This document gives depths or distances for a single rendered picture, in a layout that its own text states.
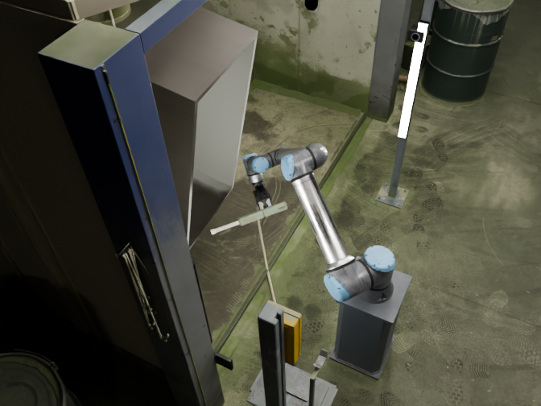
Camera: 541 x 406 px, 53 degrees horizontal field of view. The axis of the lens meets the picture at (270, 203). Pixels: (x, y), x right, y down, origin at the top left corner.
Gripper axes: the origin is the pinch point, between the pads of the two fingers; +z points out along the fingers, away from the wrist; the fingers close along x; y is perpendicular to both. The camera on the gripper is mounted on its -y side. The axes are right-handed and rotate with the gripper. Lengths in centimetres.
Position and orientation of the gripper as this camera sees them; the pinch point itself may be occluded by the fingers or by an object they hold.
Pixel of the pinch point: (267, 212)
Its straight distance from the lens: 332.4
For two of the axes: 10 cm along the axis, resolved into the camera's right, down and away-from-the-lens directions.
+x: -9.2, 3.4, -1.9
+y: -2.6, -1.7, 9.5
